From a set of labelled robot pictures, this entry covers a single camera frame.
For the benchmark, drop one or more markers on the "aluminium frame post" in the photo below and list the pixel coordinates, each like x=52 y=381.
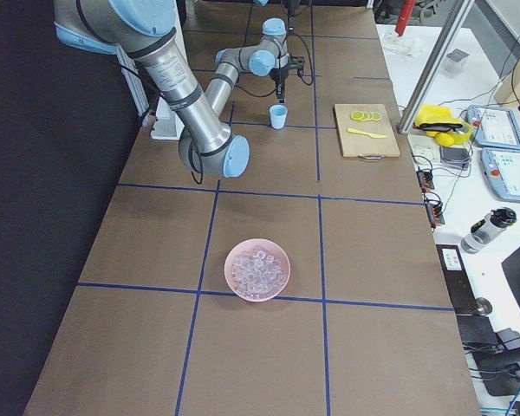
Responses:
x=453 y=23

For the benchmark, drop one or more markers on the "lemon slice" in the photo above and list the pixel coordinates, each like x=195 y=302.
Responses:
x=358 y=115

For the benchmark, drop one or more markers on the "wooden cutting board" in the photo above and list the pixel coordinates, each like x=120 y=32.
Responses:
x=363 y=147

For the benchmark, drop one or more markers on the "pile of clear ice cubes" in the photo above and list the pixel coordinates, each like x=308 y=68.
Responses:
x=257 y=274

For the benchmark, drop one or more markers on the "light blue plastic cup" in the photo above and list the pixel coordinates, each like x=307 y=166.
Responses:
x=278 y=115

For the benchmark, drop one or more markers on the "upper teach pendant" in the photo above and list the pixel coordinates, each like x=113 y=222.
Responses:
x=494 y=126

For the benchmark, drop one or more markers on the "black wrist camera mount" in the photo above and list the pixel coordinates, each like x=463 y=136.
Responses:
x=296 y=63

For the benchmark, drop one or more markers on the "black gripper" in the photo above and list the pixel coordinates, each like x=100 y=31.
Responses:
x=279 y=77
x=291 y=20

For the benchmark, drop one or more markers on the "yellow cloth bag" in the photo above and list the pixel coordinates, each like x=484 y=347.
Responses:
x=439 y=123

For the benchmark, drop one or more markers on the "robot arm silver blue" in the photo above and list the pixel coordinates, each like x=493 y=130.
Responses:
x=263 y=3
x=146 y=30

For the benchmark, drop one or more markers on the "clear water bottle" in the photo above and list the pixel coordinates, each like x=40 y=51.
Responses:
x=487 y=229

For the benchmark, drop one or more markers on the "lower teach pendant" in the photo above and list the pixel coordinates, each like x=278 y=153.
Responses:
x=502 y=169

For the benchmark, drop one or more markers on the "yellow plastic knife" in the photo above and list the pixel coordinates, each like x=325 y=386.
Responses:
x=365 y=133

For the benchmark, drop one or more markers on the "pink bowl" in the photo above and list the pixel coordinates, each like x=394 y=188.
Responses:
x=272 y=247

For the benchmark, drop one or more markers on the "teach pendant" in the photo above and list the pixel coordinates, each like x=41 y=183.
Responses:
x=494 y=126
x=502 y=169

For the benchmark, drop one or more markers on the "white pillar with base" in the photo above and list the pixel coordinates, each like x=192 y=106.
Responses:
x=167 y=125

